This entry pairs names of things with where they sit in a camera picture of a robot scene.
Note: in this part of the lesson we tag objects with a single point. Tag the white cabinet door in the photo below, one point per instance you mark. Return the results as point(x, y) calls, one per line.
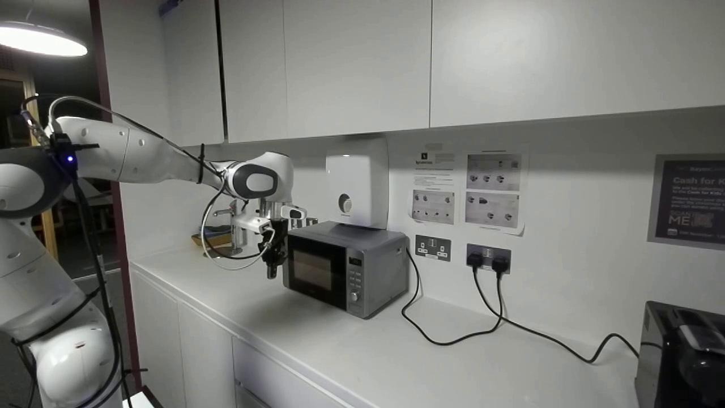
point(530, 59)
point(299, 69)

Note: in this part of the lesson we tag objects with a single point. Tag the white wall dispenser box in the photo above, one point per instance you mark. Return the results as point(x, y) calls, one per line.
point(349, 188)

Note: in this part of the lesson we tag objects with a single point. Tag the white lower cabinet front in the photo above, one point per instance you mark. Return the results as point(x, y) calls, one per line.
point(191, 360)

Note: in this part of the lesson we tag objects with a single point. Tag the silver grey microwave oven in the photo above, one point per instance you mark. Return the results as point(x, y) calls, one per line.
point(352, 267)

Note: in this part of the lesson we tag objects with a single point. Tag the silver double wall socket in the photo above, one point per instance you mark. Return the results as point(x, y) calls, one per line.
point(434, 248)

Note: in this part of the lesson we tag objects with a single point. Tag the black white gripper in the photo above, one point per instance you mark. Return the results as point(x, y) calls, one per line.
point(251, 232)

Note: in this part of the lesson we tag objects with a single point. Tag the round ceiling lamp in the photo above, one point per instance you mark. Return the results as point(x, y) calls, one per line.
point(39, 39)

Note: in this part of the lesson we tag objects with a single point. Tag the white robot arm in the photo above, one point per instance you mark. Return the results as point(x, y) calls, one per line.
point(67, 334)

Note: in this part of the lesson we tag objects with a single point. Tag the black toaster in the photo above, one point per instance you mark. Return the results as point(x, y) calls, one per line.
point(681, 359)

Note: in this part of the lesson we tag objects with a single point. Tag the white upper cabinet right door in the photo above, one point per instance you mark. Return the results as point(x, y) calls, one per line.
point(530, 59)

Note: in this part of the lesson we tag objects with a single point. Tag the double wall socket with plugs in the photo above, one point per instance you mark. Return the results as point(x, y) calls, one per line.
point(488, 257)

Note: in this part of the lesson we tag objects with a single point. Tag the dark framed wall notice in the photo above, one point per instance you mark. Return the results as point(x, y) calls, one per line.
point(690, 200)

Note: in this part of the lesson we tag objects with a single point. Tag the white upper cabinet left door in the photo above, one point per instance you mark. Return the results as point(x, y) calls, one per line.
point(299, 69)

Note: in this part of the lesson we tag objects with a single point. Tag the white paper instruction signs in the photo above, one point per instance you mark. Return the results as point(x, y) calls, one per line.
point(479, 188)

